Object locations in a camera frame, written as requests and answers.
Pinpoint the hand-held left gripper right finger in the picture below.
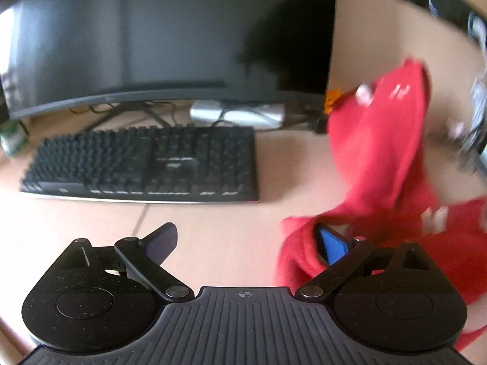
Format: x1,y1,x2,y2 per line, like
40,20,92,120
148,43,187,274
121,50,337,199
299,226,438,302

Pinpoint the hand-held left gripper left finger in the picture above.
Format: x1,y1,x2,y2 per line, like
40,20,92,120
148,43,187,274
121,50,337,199
56,223,193,302

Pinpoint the red garment with white print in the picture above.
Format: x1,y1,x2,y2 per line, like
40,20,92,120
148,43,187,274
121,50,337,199
276,59,487,352

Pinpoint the black keyboard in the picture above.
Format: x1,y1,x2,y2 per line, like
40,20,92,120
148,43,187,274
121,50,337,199
20,126,260,203

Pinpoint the black monitor stand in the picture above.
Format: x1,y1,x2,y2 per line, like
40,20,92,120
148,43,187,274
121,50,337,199
82,101,170,132

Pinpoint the orange object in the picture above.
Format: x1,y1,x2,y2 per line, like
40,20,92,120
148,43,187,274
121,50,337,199
323,89,343,115

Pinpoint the silver device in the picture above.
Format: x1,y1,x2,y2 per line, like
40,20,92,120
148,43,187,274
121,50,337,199
189,99,286,130

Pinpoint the green object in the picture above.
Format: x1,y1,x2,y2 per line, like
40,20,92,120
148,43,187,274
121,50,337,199
0,121,28,159

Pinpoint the black curved monitor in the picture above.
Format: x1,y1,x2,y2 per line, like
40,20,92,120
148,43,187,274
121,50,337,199
0,0,338,121

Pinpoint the thin keyboard cable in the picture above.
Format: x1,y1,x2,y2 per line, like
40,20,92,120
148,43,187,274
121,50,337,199
131,202,150,237

